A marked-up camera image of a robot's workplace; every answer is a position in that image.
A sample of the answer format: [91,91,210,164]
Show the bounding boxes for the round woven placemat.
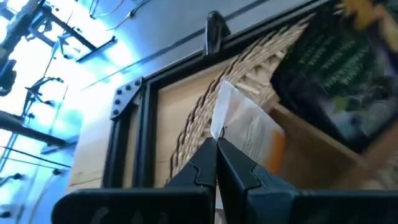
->
[169,12,398,191]

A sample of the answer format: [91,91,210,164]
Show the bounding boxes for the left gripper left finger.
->
[51,136,218,224]

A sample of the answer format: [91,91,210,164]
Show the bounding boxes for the dark foil tea packet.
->
[269,2,398,154]

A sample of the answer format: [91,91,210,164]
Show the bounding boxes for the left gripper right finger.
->
[217,137,398,224]

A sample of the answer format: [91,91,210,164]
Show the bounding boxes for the black floor stand frame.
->
[24,4,118,63]

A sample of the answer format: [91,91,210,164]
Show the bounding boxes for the orange white tea packet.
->
[210,80,287,175]

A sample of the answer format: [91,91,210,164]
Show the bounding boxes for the wooden tea organizer box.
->
[262,93,398,191]

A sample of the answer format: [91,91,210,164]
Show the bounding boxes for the black frame hook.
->
[203,11,231,57]

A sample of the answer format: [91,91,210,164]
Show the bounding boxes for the black aluminium table frame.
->
[102,0,330,189]

